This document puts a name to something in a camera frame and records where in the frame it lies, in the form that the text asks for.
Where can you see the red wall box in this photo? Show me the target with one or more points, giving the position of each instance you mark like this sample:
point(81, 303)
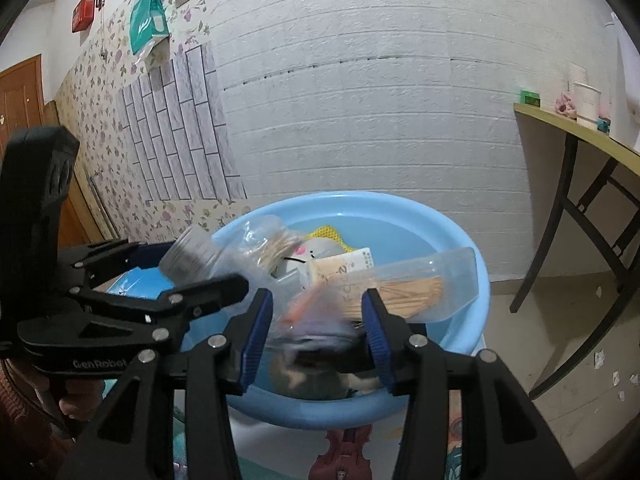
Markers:
point(83, 15)

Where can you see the wooden door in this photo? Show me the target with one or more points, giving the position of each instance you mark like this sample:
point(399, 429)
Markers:
point(22, 106)

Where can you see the person's left hand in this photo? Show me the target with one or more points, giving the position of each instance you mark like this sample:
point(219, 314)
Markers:
point(79, 399)

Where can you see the blue plastic basin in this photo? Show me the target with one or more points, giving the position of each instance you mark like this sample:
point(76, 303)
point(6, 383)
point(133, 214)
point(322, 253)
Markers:
point(400, 233)

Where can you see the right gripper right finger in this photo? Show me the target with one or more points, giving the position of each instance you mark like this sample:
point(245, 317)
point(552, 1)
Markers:
point(503, 434)

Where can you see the white paper cup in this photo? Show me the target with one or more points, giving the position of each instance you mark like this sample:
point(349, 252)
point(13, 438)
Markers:
point(585, 97)

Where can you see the white yellow plush toy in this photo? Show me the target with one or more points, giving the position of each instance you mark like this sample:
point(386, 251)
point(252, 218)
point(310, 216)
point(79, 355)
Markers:
point(323, 242)

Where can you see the face tissue pack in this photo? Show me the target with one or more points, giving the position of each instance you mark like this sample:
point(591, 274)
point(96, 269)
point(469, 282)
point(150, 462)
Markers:
point(336, 269)

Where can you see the green hanging bag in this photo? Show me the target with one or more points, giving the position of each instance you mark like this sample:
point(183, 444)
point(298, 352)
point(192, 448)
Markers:
point(147, 28)

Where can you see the silver snack wrapper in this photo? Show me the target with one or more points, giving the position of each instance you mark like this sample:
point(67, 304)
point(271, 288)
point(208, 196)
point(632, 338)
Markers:
point(325, 318)

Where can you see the white kettle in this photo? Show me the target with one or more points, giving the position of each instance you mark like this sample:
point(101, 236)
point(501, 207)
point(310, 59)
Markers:
point(624, 85)

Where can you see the clear glass bottle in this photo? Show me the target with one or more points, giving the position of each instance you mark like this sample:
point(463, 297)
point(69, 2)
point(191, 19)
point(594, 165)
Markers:
point(254, 249)

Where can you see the green small box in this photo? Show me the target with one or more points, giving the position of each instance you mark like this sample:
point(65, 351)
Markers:
point(530, 98)

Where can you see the brown plush toy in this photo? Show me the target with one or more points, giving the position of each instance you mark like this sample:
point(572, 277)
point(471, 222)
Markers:
point(306, 383)

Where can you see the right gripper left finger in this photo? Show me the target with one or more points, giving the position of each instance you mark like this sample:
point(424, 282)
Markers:
point(131, 435)

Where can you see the clear toothpick box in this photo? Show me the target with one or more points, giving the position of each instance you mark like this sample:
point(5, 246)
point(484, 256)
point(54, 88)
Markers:
point(429, 289)

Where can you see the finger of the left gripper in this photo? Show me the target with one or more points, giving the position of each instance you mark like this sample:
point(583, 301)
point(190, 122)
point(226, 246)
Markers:
point(175, 308)
point(91, 265)

